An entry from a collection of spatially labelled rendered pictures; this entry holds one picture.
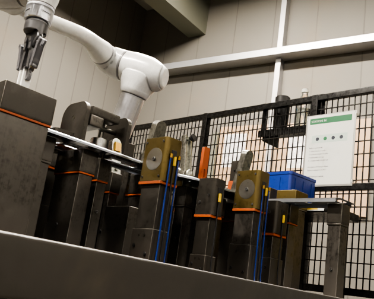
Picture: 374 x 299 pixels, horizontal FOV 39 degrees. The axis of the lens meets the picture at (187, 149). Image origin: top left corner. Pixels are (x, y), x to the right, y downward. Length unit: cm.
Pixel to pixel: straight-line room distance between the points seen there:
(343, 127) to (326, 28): 256
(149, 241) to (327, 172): 107
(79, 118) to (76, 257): 130
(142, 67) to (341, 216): 101
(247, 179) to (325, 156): 69
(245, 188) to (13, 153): 74
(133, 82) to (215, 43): 305
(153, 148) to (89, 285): 101
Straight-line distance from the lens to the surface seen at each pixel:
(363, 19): 465
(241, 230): 159
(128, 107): 219
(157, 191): 134
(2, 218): 110
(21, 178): 112
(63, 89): 487
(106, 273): 41
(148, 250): 132
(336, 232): 166
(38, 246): 36
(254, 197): 157
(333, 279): 165
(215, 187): 150
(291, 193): 189
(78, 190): 137
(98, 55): 221
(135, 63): 221
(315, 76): 455
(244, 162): 165
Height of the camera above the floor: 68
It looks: 14 degrees up
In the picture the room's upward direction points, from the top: 8 degrees clockwise
